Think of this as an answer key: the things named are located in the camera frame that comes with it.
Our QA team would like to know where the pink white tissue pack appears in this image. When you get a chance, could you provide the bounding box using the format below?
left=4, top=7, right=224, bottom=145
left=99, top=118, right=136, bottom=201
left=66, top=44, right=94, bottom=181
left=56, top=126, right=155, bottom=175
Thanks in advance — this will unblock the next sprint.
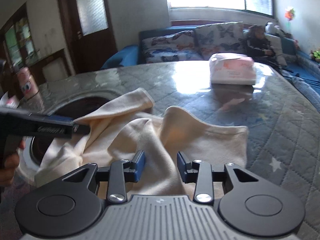
left=208, top=53, right=257, bottom=86

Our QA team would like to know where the black round induction cooktop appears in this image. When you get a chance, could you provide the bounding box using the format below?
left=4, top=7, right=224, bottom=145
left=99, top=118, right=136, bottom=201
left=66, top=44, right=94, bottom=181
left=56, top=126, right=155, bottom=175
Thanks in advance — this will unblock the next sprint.
left=29, top=96, right=112, bottom=167

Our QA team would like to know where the brown wooden door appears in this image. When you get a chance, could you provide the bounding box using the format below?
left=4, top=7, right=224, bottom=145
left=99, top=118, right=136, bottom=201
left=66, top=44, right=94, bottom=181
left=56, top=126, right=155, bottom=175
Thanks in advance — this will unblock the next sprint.
left=57, top=0, right=118, bottom=74

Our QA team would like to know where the white plush toy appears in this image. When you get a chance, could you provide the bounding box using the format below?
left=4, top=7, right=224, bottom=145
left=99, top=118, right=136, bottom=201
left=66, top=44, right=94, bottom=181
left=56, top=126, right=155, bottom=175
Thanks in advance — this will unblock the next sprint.
left=265, top=22, right=285, bottom=37

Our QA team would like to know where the cream beige sweatshirt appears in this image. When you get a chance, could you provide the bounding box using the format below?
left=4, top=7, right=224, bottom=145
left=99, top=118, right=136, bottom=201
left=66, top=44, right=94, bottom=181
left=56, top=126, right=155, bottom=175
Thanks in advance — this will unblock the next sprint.
left=35, top=88, right=248, bottom=196

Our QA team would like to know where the person's left hand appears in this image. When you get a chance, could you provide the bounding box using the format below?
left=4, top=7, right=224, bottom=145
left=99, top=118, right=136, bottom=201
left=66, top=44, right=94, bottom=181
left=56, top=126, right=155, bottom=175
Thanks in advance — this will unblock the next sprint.
left=0, top=140, right=25, bottom=187

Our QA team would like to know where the blue sofa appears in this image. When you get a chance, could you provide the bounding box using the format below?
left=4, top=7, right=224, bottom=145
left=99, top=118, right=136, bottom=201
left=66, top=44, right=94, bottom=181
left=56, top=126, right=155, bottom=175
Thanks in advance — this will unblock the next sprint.
left=102, top=22, right=319, bottom=92

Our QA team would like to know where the pink cartoon face bottle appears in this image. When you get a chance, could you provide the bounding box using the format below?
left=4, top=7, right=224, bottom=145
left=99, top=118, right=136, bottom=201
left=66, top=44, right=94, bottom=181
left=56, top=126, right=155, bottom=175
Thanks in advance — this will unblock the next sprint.
left=17, top=67, right=39, bottom=99

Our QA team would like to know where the left butterfly cushion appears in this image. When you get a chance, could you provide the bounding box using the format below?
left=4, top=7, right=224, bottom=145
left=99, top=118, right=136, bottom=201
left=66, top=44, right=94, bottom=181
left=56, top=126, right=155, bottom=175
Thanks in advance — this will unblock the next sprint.
left=142, top=30, right=203, bottom=63

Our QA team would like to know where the dark wooden cabinet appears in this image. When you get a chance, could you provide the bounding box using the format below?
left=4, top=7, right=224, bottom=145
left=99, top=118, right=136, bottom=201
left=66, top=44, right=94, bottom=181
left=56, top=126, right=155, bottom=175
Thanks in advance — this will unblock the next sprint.
left=1, top=3, right=72, bottom=85

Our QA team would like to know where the butterfly cushion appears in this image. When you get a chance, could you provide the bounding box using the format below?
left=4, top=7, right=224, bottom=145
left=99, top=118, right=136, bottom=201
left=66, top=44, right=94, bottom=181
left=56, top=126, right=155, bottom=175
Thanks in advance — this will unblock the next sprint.
left=142, top=30, right=203, bottom=63
left=195, top=22, right=245, bottom=60

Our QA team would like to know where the right butterfly cushion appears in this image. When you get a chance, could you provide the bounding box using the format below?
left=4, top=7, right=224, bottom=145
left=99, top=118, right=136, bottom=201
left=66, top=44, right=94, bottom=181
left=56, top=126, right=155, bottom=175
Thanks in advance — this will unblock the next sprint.
left=195, top=22, right=245, bottom=60

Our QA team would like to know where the dark clothed doll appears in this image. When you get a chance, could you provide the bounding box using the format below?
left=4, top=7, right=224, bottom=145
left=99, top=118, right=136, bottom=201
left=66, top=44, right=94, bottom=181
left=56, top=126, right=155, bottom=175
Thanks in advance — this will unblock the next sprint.
left=245, top=25, right=278, bottom=66

